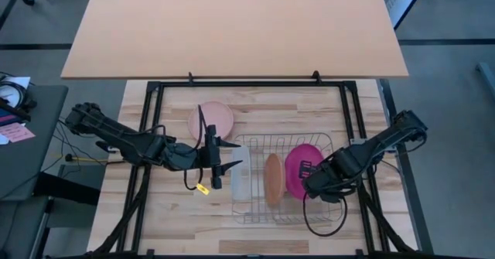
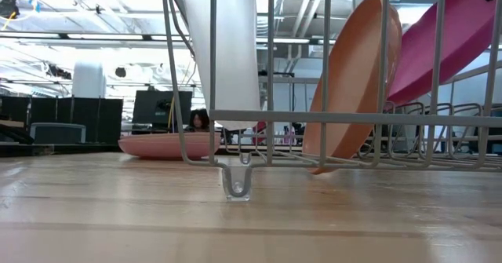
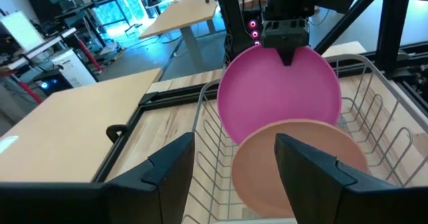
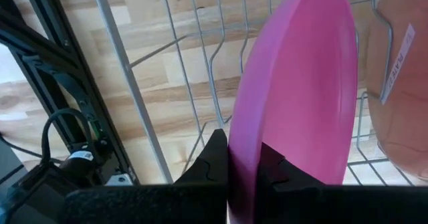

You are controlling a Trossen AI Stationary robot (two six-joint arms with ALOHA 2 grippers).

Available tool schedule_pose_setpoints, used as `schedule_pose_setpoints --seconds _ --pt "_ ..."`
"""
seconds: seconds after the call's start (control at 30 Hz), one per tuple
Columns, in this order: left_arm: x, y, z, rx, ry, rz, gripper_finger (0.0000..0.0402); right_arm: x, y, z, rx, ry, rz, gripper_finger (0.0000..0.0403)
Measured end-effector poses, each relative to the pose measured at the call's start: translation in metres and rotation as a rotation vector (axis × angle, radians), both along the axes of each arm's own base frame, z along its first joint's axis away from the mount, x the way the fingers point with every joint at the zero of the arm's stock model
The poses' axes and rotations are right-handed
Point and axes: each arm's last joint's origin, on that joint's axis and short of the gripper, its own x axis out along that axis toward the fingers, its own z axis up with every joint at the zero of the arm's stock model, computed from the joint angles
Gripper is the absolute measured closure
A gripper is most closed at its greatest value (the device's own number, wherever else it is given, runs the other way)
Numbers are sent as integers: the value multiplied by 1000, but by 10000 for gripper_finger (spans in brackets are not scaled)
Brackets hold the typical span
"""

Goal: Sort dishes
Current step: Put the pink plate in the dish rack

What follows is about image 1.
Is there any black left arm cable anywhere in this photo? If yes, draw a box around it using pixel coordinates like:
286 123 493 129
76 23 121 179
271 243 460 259
183 104 212 193

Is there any pink paper sheet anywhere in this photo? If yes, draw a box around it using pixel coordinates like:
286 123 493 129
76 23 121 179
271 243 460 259
0 122 36 144

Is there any dark grey side table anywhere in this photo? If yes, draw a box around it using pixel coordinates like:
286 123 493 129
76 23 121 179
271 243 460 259
0 83 70 202

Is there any light wood desk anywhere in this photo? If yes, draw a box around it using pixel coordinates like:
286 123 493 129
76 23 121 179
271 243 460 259
60 0 410 80

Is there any orange plate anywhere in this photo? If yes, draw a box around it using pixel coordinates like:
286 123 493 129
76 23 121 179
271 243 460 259
264 152 287 209

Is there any salmon pink plate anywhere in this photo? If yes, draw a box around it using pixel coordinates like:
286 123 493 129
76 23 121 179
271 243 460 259
187 101 235 145

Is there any magenta plate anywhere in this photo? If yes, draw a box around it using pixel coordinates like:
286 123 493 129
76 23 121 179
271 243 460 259
284 143 326 201

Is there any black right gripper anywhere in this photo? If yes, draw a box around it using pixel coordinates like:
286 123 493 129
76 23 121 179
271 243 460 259
299 159 350 204

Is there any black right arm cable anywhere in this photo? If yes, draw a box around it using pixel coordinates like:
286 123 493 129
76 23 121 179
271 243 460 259
302 191 349 237

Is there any black metal rig frame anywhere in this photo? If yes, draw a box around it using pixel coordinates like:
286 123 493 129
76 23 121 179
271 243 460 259
88 71 434 259

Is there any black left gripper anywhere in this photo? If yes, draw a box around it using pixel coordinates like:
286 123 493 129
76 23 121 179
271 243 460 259
197 124 244 190

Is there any white wire dish rack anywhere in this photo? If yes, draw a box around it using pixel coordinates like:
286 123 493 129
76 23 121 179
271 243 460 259
230 132 345 226

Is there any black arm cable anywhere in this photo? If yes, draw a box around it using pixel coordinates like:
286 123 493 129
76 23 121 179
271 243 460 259
183 104 212 193
302 191 349 237

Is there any white plastic cutlery basket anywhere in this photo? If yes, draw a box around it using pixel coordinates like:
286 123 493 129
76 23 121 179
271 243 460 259
230 145 252 203

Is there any white paper sheet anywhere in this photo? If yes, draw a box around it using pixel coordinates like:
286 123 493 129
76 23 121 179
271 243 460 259
0 76 31 109

